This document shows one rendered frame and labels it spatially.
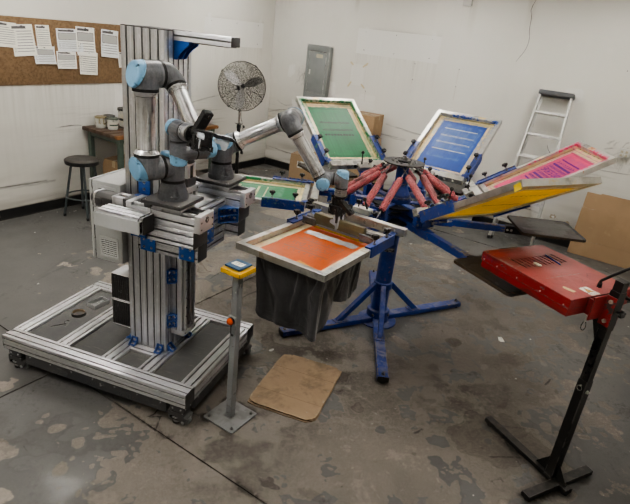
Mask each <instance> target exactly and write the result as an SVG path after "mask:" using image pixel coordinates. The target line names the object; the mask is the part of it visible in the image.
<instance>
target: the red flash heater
mask: <svg viewBox="0 0 630 504"><path fill-rule="evenodd" d="M545 254H546V255H548V256H549V257H551V258H552V259H554V260H555V261H557V262H558V263H560V264H561V265H559V264H558V263H556V262H554V261H553V260H551V259H550V258H548V257H547V256H545ZM481 259H482V262H481V267H483V268H485V269H486V270H488V271H490V272H491V273H493V274H495V275H496V276H498V277H500V278H501V279H503V280H505V281H506V282H508V283H510V284H512V285H513V286H515V287H517V288H518V289H520V290H522V291H523V292H525V293H527V294H528V295H530V296H532V297H533V298H535V299H537V300H538V301H540V302H542V303H543V304H545V305H547V306H549V307H550V308H552V309H554V310H555V311H557V312H559V313H560V314H562V315H564V316H565V317H566V316H571V315H576V314H580V313H585V314H587V315H588V317H587V320H592V319H597V318H600V315H601V312H602V310H603V307H604V304H605V301H606V299H607V294H609V293H610V291H611V289H612V288H613V286H614V283H615V279H613V278H610V279H607V280H605V281H603V282H602V283H603V285H602V288H598V287H596V286H597V284H598V282H599V281H600V280H601V279H602V278H605V277H607V275H604V274H602V273H600V272H598V271H596V270H594V269H592V268H590V267H588V266H586V265H584V264H582V263H580V262H577V261H575V260H573V259H571V258H569V257H567V256H565V255H563V254H561V253H559V252H557V251H555V250H552V249H550V248H548V247H546V246H544V245H542V244H541V245H532V246H523V247H514V248H505V249H496V250H487V251H483V253H482V257H481ZM534 262H537V263H539V264H541V265H542V266H540V267H538V266H536V265H534V264H533V263H534Z"/></svg>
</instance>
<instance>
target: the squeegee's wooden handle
mask: <svg viewBox="0 0 630 504"><path fill-rule="evenodd" d="M314 218H315V219H316V224H320V225H323V226H326V227H329V228H332V229H335V226H334V225H333V224H331V223H330V220H331V219H333V218H334V217H332V216H328V215H325V214H322V213H319V212H315V214H314ZM337 230H338V231H341V232H344V233H347V234H350V235H353V236H357V237H358V239H359V233H361V234H364V235H366V227H363V226H360V225H357V224H354V223H351V222H347V221H344V220H341V219H340V221H339V226H338V229H337Z"/></svg>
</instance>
